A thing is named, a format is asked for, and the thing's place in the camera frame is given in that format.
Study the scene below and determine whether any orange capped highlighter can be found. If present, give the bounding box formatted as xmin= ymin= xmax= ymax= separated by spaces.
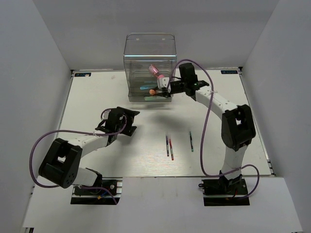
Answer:
xmin=149 ymin=89 xmax=162 ymax=96

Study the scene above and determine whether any blue eraser stick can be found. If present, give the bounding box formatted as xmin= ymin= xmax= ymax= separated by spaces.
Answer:
xmin=139 ymin=85 xmax=157 ymax=90

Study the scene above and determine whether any pink capped clip jar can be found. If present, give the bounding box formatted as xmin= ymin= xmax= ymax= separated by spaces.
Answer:
xmin=148 ymin=65 xmax=165 ymax=79

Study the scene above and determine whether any clear plastic drawer organizer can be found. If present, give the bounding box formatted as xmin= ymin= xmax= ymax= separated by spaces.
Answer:
xmin=123 ymin=33 xmax=177 ymax=102

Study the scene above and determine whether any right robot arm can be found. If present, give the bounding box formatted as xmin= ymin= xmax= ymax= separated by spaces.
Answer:
xmin=153 ymin=62 xmax=256 ymax=194

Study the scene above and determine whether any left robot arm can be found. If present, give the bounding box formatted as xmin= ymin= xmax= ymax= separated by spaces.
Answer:
xmin=38 ymin=107 xmax=140 ymax=194

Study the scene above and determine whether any purple pen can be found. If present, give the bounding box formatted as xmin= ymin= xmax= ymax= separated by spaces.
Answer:
xmin=165 ymin=135 xmax=170 ymax=157

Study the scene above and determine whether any red pen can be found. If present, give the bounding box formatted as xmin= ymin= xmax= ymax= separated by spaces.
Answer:
xmin=169 ymin=138 xmax=174 ymax=161

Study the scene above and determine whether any right blue table label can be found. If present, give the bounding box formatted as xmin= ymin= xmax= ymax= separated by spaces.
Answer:
xmin=221 ymin=70 xmax=238 ymax=74

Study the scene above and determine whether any blue table label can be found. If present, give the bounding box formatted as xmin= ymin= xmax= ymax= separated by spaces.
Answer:
xmin=74 ymin=72 xmax=91 ymax=77
xmin=221 ymin=70 xmax=238 ymax=74

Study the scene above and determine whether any green pen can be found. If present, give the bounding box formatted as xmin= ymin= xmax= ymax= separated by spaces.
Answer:
xmin=189 ymin=131 xmax=194 ymax=152

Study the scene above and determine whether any left blue table label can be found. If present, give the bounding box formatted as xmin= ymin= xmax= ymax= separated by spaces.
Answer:
xmin=74 ymin=72 xmax=91 ymax=77

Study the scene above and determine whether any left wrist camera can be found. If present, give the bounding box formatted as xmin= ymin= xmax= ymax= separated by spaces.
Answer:
xmin=100 ymin=108 xmax=112 ymax=120

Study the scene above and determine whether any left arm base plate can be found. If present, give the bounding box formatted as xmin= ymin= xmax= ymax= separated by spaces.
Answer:
xmin=70 ymin=178 xmax=123 ymax=205

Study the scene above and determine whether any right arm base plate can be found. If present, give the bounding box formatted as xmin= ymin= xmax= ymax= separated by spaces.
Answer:
xmin=198 ymin=179 xmax=250 ymax=207

